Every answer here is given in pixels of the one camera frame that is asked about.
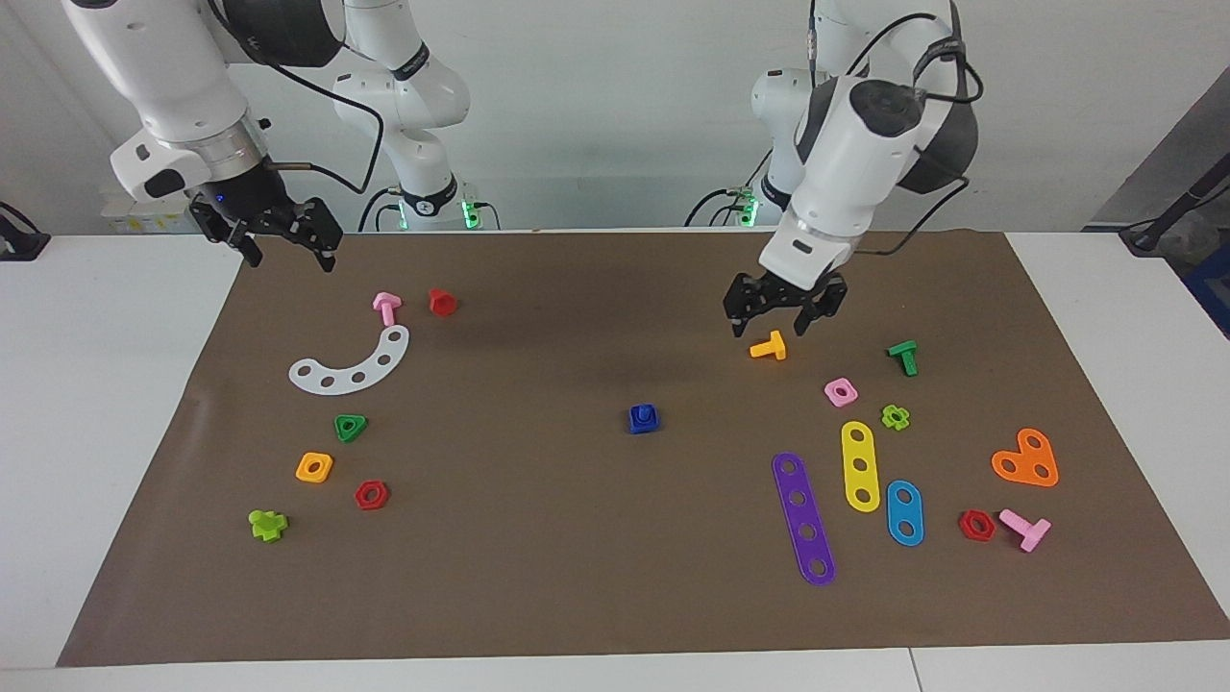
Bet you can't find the blue two-hole plate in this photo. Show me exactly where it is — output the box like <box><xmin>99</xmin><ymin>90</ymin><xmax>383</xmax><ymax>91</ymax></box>
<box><xmin>885</xmin><ymin>480</ymin><xmax>925</xmax><ymax>548</ymax></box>

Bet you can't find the black clamp device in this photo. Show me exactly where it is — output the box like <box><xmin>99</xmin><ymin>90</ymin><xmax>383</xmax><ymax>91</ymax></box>
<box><xmin>0</xmin><ymin>200</ymin><xmax>51</xmax><ymax>262</ymax></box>

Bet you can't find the white curved five-hole plate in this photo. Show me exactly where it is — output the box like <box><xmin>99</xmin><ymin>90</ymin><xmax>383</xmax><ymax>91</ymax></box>
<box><xmin>288</xmin><ymin>325</ymin><xmax>411</xmax><ymax>396</ymax></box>

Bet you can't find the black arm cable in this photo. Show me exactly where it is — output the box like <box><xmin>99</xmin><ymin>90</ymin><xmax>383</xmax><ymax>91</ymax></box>
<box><xmin>810</xmin><ymin>0</ymin><xmax>986</xmax><ymax>257</ymax></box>
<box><xmin>207</xmin><ymin>0</ymin><xmax>385</xmax><ymax>193</ymax></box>

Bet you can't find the blue crate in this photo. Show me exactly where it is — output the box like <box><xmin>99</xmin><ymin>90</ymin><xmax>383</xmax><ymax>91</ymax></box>
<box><xmin>1184</xmin><ymin>240</ymin><xmax>1230</xmax><ymax>339</ymax></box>

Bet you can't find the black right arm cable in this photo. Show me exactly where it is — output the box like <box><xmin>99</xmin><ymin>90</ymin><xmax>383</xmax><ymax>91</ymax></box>
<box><xmin>207</xmin><ymin>0</ymin><xmax>385</xmax><ymax>193</ymax></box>

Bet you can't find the yellow three-hole plate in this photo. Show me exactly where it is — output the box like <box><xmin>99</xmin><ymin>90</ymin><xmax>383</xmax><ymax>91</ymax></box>
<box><xmin>841</xmin><ymin>420</ymin><xmax>881</xmax><ymax>514</ymax></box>

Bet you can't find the black base cable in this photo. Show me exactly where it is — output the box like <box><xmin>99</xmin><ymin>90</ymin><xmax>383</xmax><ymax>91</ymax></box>
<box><xmin>684</xmin><ymin>149</ymin><xmax>770</xmax><ymax>229</ymax></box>
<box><xmin>358</xmin><ymin>185</ymin><xmax>405</xmax><ymax>234</ymax></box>

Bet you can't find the purple four-hole plate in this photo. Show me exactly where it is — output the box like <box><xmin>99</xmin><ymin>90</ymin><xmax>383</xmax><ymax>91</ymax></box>
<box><xmin>772</xmin><ymin>452</ymin><xmax>837</xmax><ymax>587</ymax></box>

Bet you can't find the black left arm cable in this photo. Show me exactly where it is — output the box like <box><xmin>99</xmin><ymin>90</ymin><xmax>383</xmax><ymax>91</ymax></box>
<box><xmin>810</xmin><ymin>0</ymin><xmax>986</xmax><ymax>257</ymax></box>

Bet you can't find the brown table mat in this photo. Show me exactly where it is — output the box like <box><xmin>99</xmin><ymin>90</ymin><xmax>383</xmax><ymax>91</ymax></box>
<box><xmin>56</xmin><ymin>229</ymin><xmax>1230</xmax><ymax>667</ymax></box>

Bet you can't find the black stand pole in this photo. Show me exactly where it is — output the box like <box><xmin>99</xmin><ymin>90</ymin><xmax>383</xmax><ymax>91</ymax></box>
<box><xmin>1119</xmin><ymin>154</ymin><xmax>1230</xmax><ymax>256</ymax></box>

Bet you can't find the orange three-hole angled plate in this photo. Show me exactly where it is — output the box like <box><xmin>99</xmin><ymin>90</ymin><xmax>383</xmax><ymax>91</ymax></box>
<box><xmin>991</xmin><ymin>428</ymin><xmax>1060</xmax><ymax>488</ymax></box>

